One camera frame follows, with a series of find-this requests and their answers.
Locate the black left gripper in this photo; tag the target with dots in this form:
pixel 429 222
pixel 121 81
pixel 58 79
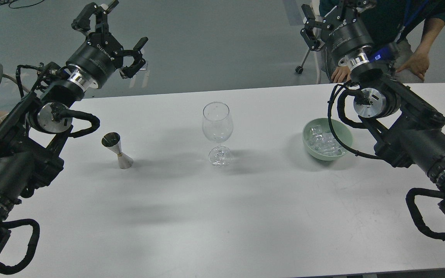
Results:
pixel 93 57

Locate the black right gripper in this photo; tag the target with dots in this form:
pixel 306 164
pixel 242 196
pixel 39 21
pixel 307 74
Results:
pixel 343 32

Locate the steel double jigger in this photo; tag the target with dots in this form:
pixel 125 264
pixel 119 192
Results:
pixel 112 141

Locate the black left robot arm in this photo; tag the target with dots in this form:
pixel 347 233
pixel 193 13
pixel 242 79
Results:
pixel 34 133

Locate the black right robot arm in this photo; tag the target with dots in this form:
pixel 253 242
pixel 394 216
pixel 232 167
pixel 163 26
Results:
pixel 407 130

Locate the pile of ice cubes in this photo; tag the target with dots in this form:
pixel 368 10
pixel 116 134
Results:
pixel 324 143

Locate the clear wine glass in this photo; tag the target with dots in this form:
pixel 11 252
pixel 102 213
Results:
pixel 217 126

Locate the person's right hand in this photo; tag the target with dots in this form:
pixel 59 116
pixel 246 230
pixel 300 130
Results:
pixel 341 74

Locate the person's left hand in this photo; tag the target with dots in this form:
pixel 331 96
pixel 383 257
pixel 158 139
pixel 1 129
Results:
pixel 414 69

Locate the white office chair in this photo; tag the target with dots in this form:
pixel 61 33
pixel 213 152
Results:
pixel 317 56

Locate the metal floor plate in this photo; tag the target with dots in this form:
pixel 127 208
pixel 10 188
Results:
pixel 141 78

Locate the person in dark shirt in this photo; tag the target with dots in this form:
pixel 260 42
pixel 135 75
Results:
pixel 389 23

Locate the green bowl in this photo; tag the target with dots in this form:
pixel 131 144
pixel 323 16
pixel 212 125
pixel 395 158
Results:
pixel 340 129

